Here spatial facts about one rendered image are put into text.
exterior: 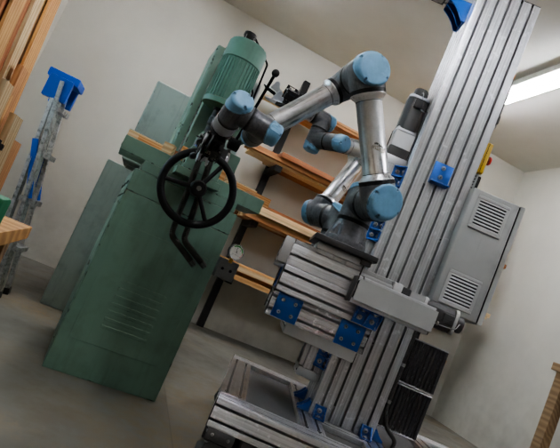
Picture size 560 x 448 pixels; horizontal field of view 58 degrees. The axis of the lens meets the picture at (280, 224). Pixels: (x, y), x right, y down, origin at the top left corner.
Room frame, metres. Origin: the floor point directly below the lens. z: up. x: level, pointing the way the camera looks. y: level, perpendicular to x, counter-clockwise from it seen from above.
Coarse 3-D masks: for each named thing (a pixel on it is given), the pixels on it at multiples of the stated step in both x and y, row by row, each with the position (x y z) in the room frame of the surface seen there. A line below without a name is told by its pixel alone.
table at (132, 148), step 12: (132, 144) 1.90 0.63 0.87; (144, 144) 1.91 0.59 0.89; (132, 156) 1.98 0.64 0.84; (144, 156) 1.91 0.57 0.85; (156, 156) 1.93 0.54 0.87; (168, 156) 1.94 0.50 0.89; (180, 168) 1.87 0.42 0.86; (216, 192) 2.01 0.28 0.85; (228, 192) 2.03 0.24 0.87; (240, 192) 2.04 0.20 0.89; (240, 204) 2.05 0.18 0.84; (252, 204) 2.06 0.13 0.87
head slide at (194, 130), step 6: (204, 108) 2.20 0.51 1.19; (198, 114) 2.20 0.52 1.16; (204, 114) 2.20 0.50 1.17; (210, 114) 2.21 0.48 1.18; (198, 120) 2.20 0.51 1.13; (204, 120) 2.21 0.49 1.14; (192, 126) 2.20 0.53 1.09; (198, 126) 2.20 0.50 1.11; (204, 126) 2.21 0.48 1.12; (192, 132) 2.20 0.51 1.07; (198, 132) 2.21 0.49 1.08; (186, 138) 2.22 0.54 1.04; (192, 138) 2.20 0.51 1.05; (186, 144) 2.20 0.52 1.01; (192, 144) 2.20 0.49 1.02
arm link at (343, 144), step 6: (324, 138) 2.10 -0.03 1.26; (330, 138) 2.08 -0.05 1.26; (336, 138) 2.06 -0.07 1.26; (342, 138) 2.04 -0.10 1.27; (348, 138) 2.06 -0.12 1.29; (324, 144) 2.11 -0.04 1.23; (330, 144) 2.08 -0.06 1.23; (336, 144) 2.06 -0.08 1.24; (342, 144) 2.05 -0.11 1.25; (348, 144) 2.08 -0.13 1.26; (354, 144) 2.13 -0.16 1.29; (330, 150) 2.12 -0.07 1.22; (336, 150) 2.08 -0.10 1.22; (342, 150) 2.06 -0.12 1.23; (348, 150) 2.12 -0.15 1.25; (354, 150) 2.14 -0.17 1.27; (360, 156) 2.21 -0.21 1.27
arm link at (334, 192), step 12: (348, 156) 2.43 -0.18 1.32; (348, 168) 2.38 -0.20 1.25; (360, 168) 2.40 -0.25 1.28; (336, 180) 2.37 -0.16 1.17; (348, 180) 2.37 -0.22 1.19; (324, 192) 2.35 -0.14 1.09; (336, 192) 2.34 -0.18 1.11; (312, 204) 2.31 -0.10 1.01; (324, 204) 2.28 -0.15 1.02; (312, 216) 2.30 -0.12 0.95
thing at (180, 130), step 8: (216, 48) 2.29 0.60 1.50; (224, 48) 2.28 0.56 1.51; (216, 56) 2.28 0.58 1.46; (208, 64) 2.32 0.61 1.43; (216, 64) 2.28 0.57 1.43; (208, 72) 2.27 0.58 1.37; (200, 80) 2.35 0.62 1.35; (208, 80) 2.28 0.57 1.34; (200, 88) 2.27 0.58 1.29; (192, 96) 2.38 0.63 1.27; (200, 96) 2.28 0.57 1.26; (192, 104) 2.27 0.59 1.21; (184, 112) 2.41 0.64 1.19; (192, 112) 2.28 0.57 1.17; (184, 120) 2.27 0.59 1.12; (176, 128) 2.41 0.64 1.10; (184, 128) 2.28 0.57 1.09; (176, 136) 2.27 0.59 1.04; (184, 136) 2.28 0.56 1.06; (176, 144) 2.28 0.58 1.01
